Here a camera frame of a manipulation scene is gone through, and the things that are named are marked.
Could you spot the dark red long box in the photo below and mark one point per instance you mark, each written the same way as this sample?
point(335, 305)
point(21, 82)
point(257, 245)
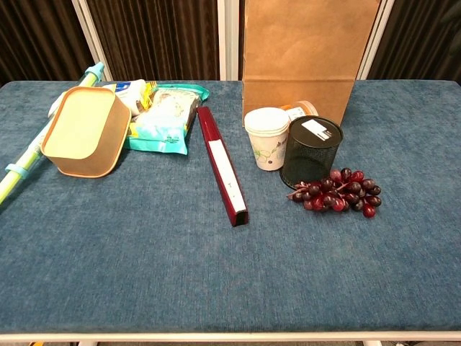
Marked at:
point(219, 158)

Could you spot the brown paper bag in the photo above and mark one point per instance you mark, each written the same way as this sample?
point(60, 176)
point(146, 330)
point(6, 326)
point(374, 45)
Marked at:
point(299, 54)

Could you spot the tan plastic container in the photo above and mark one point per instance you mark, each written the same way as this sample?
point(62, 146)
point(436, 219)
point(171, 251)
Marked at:
point(83, 129)

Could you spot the white paper packet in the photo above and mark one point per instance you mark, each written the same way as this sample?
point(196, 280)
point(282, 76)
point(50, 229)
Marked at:
point(54, 110)

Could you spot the white metal table frame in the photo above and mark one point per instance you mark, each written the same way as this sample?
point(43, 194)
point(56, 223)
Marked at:
point(230, 338)

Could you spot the red grape bunch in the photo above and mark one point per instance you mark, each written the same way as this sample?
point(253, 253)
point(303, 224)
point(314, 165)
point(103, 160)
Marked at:
point(338, 196)

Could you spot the blue fabric table cover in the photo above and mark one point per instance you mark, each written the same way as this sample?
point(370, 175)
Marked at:
point(144, 270)

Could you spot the white blue carton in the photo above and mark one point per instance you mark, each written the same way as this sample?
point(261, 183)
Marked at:
point(126, 90)

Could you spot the black mesh pen holder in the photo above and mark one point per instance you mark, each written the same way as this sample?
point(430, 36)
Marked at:
point(309, 155)

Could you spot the white paper cup stack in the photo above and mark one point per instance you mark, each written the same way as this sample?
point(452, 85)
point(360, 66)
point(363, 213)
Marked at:
point(266, 144)

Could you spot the clear jar of rubber bands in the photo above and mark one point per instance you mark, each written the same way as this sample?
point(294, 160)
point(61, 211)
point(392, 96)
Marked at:
point(306, 108)

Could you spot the teal snack packet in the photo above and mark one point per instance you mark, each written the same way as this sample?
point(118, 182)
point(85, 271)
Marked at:
point(162, 126)

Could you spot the green teal pump tube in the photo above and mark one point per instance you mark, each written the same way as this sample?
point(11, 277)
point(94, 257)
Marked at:
point(18, 166)

